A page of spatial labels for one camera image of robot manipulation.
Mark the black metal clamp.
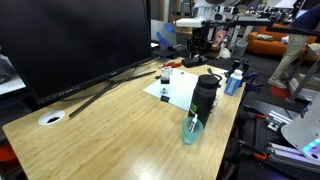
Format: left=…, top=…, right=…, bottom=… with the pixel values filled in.
left=229, top=57, right=251, bottom=80

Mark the silver metal bracket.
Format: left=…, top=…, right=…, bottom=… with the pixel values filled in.
left=266, top=110, right=293, bottom=132

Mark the black monitor stand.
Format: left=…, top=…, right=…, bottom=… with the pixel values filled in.
left=68, top=69, right=158, bottom=119

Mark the black horizontal rig bar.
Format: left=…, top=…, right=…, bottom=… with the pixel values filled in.
left=206, top=19, right=320, bottom=37

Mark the blue spring clamp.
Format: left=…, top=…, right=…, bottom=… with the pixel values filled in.
left=244, top=72, right=264, bottom=94

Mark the grey waste bin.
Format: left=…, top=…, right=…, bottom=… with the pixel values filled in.
left=231, top=40, right=249, bottom=60

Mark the white device with cyan light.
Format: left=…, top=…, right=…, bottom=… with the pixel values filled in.
left=280, top=99, right=320, bottom=164

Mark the white desk cable grommet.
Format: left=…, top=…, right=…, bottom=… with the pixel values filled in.
left=37, top=109, right=66, bottom=127

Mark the red marker pen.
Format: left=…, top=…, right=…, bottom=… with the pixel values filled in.
left=162, top=61, right=183, bottom=69

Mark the blue white water carton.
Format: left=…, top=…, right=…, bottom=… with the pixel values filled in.
left=223, top=68, right=244, bottom=97

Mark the aluminium extrusion bar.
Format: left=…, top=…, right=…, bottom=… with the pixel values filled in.
left=266, top=141, right=320, bottom=174

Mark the black perforated workbench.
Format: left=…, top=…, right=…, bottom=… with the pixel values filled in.
left=218, top=96, right=320, bottom=180

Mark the dark flat stand base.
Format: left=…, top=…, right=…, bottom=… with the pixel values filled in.
left=152, top=43, right=188, bottom=60

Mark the large black monitor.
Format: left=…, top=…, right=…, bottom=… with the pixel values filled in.
left=0, top=0, right=154, bottom=106

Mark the black water bottle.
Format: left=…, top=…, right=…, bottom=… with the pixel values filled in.
left=187, top=68, right=223, bottom=129

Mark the white black marker pen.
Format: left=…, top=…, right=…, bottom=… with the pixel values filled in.
left=188, top=113, right=200, bottom=133

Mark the orange sofa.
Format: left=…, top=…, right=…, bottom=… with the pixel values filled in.
left=246, top=23, right=320, bottom=58

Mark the person in khaki trousers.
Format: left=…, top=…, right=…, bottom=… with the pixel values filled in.
left=267, top=3, right=320, bottom=90

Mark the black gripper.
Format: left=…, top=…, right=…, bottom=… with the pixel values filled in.
left=186, top=28, right=205, bottom=61

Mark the white whiteboard sheet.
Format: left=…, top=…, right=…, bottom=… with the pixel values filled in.
left=143, top=68, right=201, bottom=113

